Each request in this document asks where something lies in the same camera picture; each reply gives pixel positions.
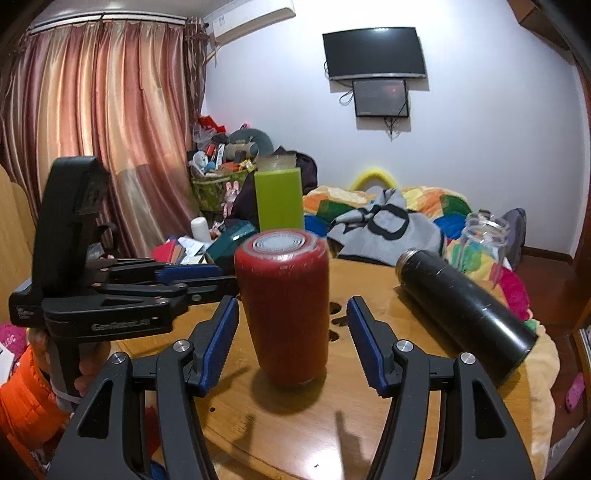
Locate small black wall monitor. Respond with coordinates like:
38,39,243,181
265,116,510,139
352,78,411,119

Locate pink plush bunny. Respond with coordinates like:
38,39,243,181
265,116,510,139
223,181,242,219

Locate clear glass bottle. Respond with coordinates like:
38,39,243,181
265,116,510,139
455,210,511,291

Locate red cup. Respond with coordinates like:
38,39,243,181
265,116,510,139
234,227,331,387

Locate colourful patchwork blanket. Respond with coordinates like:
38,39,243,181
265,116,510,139
302,185,533,324

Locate green woven basket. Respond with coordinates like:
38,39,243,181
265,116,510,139
191,173,257,214

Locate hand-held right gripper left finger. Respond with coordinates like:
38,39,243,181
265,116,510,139
46,295,241,480

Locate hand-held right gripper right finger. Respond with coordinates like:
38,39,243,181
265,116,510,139
346,296,536,480

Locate pink striped curtain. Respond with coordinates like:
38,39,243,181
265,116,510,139
0,17,207,265

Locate person's left forearm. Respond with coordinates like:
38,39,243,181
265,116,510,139
0,330,77,464

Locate yellow foam ring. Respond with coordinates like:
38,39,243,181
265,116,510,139
349,168,398,191

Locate teal box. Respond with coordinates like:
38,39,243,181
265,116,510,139
205,220,260,274

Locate dark grey backpack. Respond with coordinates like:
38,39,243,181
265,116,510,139
500,207,527,272

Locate red paper packets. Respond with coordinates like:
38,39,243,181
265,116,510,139
151,237,209,267

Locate white air conditioner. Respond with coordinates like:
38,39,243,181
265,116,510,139
202,0,297,45

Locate black wall television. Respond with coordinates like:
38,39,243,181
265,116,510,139
322,27,428,82

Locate green cup with clear lid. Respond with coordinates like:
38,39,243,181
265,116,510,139
254,154,304,232

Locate grey knitted sweater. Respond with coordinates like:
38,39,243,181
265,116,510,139
327,186,447,267

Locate round grey cushion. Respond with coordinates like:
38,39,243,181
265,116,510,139
228,128,274,158

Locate person's left hand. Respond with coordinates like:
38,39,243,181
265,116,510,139
76,342,112,398

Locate wooden headboard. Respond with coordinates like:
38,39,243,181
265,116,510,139
0,165,43,298

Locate pink slipper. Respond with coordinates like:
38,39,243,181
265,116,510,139
565,372,587,413

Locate black thermos bottle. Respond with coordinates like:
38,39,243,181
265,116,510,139
394,248,540,389

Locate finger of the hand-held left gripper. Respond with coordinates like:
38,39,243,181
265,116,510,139
87,257,238,291
96,276,242,320

